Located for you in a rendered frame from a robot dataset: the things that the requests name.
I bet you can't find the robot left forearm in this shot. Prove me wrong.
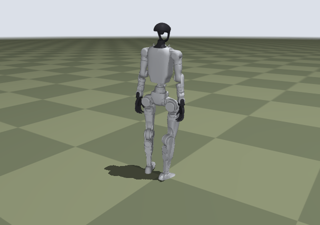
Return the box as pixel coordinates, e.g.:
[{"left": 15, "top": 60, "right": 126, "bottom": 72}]
[{"left": 136, "top": 71, "right": 146, "bottom": 97}]

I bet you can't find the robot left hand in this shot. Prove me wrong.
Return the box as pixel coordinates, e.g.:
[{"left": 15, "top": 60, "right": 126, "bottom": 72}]
[{"left": 135, "top": 92, "right": 145, "bottom": 114}]

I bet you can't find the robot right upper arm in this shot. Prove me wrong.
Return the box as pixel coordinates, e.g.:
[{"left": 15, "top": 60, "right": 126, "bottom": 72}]
[{"left": 169, "top": 49, "right": 183, "bottom": 82}]

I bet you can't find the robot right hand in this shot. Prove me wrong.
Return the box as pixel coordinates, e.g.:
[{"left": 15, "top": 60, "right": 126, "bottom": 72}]
[{"left": 176, "top": 99, "right": 185, "bottom": 122}]

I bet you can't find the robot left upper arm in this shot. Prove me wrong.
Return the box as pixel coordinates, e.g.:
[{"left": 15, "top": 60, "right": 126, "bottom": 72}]
[{"left": 139, "top": 47, "right": 149, "bottom": 78}]

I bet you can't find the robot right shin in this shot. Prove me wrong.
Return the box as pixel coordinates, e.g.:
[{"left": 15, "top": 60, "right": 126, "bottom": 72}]
[{"left": 162, "top": 136, "right": 175, "bottom": 175}]

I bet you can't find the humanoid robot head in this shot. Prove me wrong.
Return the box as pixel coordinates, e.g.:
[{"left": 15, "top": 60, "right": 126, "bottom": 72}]
[{"left": 153, "top": 22, "right": 171, "bottom": 49}]

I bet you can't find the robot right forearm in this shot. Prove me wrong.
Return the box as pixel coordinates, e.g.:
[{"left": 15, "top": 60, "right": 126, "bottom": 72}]
[{"left": 176, "top": 74, "right": 185, "bottom": 104}]

